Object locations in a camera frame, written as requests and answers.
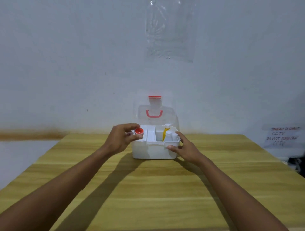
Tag person's right hand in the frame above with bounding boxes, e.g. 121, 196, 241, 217
166, 131, 203, 166

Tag person's left hand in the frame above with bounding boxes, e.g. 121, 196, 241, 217
103, 123, 144, 157

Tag white plastic storage box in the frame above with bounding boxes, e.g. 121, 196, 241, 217
132, 125, 181, 160

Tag person's right forearm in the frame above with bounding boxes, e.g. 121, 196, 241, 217
194, 156, 290, 231

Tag person's left forearm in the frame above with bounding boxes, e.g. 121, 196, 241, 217
0, 146, 115, 231

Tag white inner tray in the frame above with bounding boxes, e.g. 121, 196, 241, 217
140, 125, 157, 143

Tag yellow bottle with white cap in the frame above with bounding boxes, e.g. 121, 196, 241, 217
162, 123, 172, 142

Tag clear box lid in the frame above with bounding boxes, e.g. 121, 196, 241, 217
133, 96, 180, 131

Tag handwritten paper sign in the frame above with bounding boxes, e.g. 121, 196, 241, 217
263, 126, 302, 148

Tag clear plastic bag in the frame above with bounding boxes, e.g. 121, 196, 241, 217
145, 0, 198, 63

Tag black cables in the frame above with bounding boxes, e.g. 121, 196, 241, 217
287, 157, 305, 178

